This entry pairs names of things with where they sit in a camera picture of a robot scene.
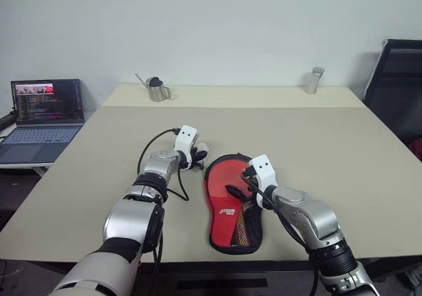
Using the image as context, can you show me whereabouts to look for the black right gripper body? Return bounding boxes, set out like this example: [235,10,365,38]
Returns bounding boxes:
[242,176,262,200]

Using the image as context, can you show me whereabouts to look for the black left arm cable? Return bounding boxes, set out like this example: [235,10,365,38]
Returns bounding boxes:
[136,127,191,202]

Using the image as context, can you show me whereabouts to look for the red black paddle case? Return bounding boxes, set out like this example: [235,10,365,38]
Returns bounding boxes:
[204,152,264,254]

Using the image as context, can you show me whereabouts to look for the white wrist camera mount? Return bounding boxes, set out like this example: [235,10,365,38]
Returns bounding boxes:
[249,154,279,208]
[171,124,200,171]

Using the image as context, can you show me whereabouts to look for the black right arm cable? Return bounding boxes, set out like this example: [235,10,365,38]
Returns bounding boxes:
[241,166,322,296]

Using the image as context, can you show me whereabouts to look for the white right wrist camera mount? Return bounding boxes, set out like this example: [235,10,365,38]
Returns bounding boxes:
[249,154,279,208]

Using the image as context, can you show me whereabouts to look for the red cloth item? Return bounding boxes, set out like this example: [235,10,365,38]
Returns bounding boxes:
[408,136,422,162]

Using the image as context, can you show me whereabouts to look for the steel cylinder tumbler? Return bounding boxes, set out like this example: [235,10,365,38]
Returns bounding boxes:
[304,67,325,95]

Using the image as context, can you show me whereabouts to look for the steel pitcher with spout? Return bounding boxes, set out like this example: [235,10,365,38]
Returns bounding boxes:
[134,73,174,102]

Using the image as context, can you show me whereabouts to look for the open grey laptop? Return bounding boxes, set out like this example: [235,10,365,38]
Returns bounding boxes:
[0,78,86,165]

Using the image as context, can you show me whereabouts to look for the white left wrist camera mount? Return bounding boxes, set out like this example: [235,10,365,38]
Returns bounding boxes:
[171,124,200,171]

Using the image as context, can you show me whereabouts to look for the black rolled object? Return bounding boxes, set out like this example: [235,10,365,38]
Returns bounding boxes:
[0,111,16,129]

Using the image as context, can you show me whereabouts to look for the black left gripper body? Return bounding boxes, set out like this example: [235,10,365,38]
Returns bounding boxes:
[188,145,203,171]

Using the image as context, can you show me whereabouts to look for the black mesh chair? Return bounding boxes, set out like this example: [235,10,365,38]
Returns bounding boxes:
[361,38,422,162]

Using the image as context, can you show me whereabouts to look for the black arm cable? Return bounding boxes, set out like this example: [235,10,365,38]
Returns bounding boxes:
[136,127,191,202]
[241,166,322,296]

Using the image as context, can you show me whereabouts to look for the white side desk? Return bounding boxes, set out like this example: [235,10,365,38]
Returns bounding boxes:
[0,162,55,178]

